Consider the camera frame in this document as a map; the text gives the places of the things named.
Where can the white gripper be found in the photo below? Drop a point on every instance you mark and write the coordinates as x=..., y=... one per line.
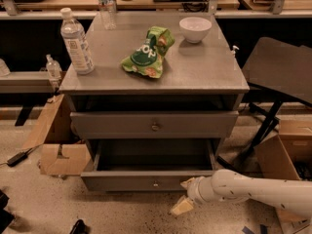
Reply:
x=196, y=191

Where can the grey drawer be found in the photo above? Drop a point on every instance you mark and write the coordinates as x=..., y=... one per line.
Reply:
x=126, y=124
x=161, y=164

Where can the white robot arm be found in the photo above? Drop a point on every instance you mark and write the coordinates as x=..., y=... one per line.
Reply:
x=293, y=196

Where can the grey top drawer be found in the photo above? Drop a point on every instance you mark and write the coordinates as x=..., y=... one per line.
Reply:
x=126, y=124

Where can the grey wooden drawer cabinet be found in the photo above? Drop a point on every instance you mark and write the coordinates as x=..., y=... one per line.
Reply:
x=196, y=77

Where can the cardboard box at right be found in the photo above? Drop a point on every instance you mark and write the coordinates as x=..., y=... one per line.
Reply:
x=277, y=155

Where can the flattened cardboard box at left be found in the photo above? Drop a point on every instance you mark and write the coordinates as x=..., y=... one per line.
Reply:
x=62, y=152

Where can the green chip bag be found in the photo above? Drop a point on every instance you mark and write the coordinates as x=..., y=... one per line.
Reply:
x=148, y=59

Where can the small white pump bottle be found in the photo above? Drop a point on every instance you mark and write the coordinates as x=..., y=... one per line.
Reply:
x=235, y=50

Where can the black folding side table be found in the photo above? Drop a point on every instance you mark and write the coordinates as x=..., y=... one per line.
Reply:
x=285, y=71

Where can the white ceramic bowl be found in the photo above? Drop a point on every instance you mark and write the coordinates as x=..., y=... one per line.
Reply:
x=194, y=29

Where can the black power adapter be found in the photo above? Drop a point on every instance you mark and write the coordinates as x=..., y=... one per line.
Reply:
x=17, y=159

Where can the small sanitizer bottle at left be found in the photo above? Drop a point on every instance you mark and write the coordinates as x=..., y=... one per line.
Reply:
x=53, y=68

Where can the grey low shelf at left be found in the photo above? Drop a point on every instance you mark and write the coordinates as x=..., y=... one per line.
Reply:
x=28, y=82

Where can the clear labelled water bottle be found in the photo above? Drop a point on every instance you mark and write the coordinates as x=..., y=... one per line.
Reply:
x=74, y=37

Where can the clear rear water bottle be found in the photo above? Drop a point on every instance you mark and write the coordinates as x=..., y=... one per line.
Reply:
x=107, y=10

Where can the wooden workbench at back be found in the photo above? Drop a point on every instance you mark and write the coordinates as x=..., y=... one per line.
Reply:
x=224, y=7

